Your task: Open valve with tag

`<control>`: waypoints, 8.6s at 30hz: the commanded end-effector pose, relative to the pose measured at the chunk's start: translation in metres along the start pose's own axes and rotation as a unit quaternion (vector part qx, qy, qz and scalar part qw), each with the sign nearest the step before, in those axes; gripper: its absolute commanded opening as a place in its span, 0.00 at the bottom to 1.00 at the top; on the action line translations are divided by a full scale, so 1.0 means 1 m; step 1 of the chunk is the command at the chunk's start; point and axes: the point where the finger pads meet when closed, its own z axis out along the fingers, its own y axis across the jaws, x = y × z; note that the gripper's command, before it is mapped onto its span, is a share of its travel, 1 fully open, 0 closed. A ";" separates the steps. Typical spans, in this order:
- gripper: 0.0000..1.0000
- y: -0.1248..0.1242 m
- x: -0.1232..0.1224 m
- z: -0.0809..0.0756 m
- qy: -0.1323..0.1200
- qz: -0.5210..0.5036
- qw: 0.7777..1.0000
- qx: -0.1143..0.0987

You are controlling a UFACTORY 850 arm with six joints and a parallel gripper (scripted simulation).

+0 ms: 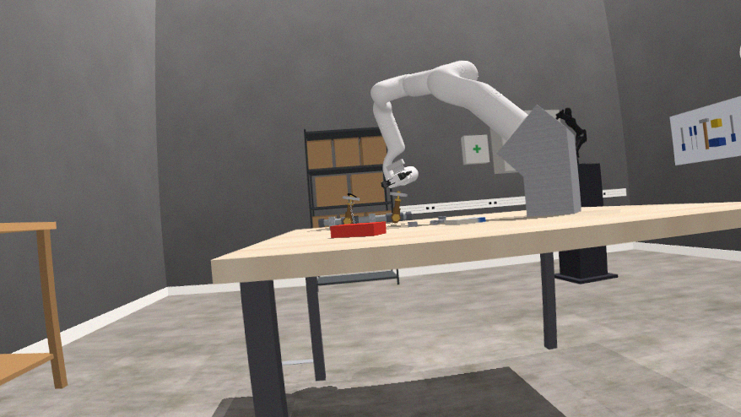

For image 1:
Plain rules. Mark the red flat block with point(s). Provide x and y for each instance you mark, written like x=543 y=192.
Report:
x=354 y=230

